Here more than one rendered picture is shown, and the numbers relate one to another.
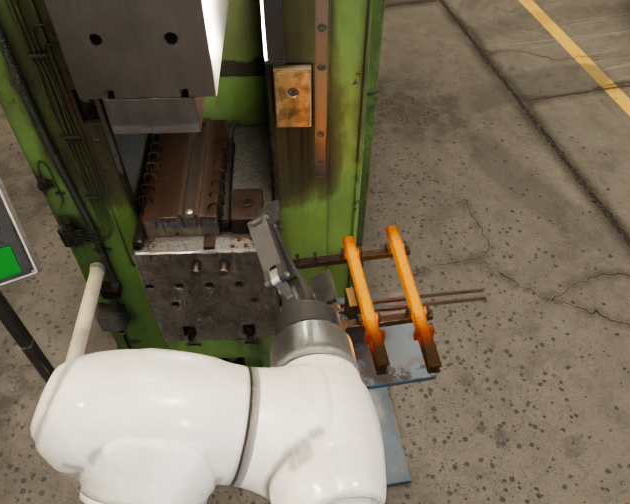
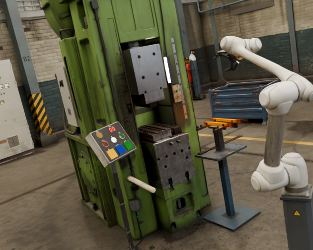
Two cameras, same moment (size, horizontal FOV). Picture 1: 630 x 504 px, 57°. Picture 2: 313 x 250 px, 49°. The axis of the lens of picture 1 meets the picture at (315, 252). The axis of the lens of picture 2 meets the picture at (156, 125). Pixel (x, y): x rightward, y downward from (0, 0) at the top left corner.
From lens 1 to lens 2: 2.45 m
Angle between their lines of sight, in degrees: 43
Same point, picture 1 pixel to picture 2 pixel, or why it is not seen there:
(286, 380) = not seen: hidden behind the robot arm
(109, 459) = (235, 38)
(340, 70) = (184, 84)
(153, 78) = (154, 85)
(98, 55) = (143, 81)
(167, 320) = (163, 176)
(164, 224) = (158, 135)
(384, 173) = not seen: hidden behind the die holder
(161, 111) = (156, 94)
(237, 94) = (148, 117)
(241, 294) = (183, 155)
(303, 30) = (175, 75)
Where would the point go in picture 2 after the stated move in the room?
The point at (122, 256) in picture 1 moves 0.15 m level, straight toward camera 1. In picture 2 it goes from (137, 169) to (150, 170)
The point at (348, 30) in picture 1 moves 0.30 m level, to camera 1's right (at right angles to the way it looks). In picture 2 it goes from (183, 74) to (207, 68)
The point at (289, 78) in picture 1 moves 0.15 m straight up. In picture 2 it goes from (175, 87) to (172, 72)
